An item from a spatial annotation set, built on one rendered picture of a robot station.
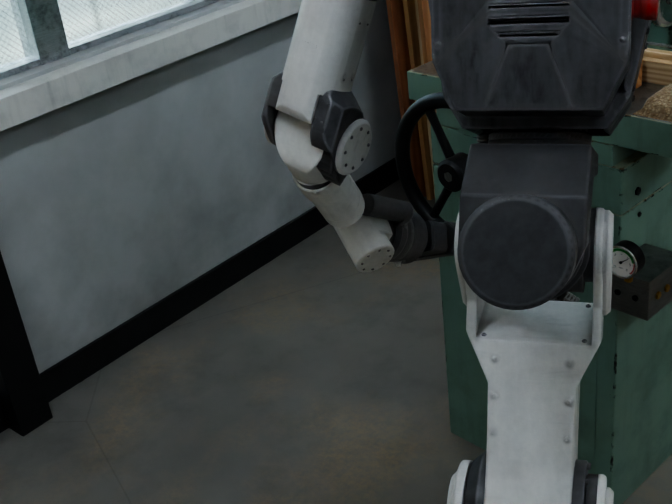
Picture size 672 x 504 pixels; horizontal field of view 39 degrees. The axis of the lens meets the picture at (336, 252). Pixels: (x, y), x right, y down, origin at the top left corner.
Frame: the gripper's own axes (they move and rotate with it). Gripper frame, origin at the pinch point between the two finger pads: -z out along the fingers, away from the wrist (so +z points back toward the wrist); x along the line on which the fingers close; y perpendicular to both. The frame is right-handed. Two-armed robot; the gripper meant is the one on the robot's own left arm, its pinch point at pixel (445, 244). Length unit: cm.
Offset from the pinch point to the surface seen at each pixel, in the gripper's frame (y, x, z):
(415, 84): 35.9, -15.5, -13.6
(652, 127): 16.4, 32.9, -13.0
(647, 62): 31.5, 28.2, -23.9
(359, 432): -35, -61, -46
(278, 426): -33, -80, -36
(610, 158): 13.6, 23.5, -16.6
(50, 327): -5, -133, -3
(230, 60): 74, -109, -47
